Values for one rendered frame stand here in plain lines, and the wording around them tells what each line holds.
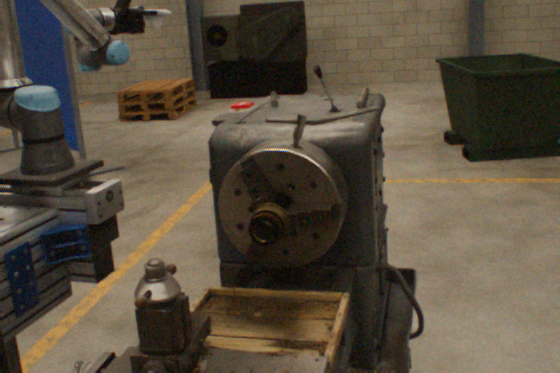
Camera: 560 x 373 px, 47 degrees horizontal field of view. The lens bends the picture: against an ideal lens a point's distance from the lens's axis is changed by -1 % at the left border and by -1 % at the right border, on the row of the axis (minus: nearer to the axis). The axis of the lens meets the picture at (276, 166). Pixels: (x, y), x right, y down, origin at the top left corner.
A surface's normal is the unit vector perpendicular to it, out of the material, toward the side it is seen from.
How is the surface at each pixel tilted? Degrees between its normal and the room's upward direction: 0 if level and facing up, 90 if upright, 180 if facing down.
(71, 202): 90
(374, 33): 90
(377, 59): 90
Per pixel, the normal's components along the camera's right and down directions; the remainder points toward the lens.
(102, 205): 0.94, 0.03
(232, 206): -0.23, 0.26
